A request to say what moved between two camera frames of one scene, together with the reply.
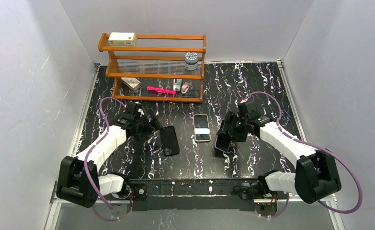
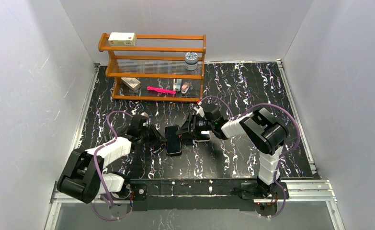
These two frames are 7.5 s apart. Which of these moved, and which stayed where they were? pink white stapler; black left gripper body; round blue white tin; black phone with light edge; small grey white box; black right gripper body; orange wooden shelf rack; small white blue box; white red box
Moved: black phone with light edge; black right gripper body; black left gripper body
Stayed: white red box; orange wooden shelf rack; small white blue box; pink white stapler; small grey white box; round blue white tin
